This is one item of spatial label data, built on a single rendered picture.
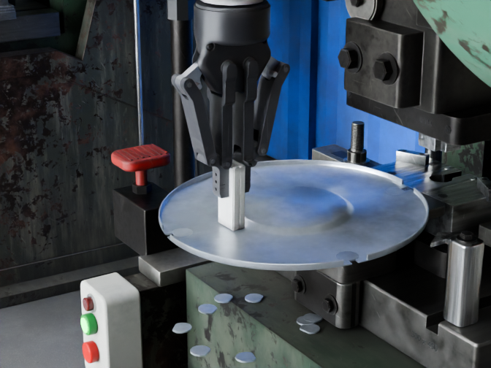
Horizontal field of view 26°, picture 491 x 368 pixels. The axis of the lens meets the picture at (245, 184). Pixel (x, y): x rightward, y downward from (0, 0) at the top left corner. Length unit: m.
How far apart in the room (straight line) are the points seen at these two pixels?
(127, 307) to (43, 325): 1.31
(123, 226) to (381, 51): 0.48
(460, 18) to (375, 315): 0.50
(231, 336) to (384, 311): 0.21
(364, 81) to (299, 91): 2.31
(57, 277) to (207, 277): 1.50
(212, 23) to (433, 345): 0.40
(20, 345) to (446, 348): 1.59
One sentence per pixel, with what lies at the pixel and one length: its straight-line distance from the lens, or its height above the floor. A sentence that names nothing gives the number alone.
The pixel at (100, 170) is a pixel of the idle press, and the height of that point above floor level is 0.29.
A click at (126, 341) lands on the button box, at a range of 1.36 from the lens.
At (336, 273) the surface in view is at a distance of 1.17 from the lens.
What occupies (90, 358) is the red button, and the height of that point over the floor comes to 0.54.
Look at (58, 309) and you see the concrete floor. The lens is 2.71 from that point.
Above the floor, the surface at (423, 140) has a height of 0.83.
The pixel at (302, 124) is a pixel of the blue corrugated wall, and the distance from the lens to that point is 3.51.
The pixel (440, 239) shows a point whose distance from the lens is 1.09.
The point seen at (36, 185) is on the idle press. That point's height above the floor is 0.28.
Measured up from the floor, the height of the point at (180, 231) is 0.78.
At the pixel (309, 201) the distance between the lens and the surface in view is 1.16.
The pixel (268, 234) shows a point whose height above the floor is 0.78.
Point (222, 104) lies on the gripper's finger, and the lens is 1.05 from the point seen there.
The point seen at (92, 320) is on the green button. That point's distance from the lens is 1.35.
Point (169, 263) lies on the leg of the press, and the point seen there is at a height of 0.64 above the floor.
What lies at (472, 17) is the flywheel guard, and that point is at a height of 1.06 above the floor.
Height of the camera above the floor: 1.21
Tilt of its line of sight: 20 degrees down
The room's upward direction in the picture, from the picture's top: straight up
